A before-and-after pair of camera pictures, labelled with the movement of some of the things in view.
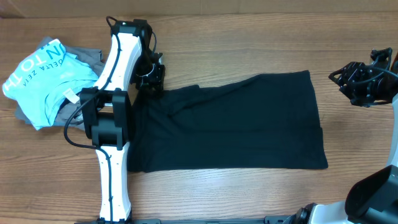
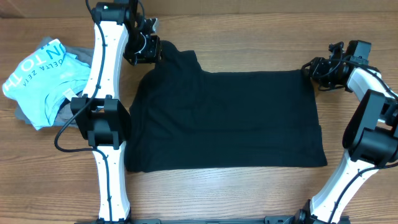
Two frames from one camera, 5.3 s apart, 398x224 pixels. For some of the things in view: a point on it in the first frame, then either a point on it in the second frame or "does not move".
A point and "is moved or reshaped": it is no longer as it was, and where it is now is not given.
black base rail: [268, 219] does not move
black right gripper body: [363, 94] to [319, 68]
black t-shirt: [267, 121] is moved or reshaped
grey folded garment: [69, 113] does not move
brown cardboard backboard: [76, 8] does not move
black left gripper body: [150, 75] to [143, 50]
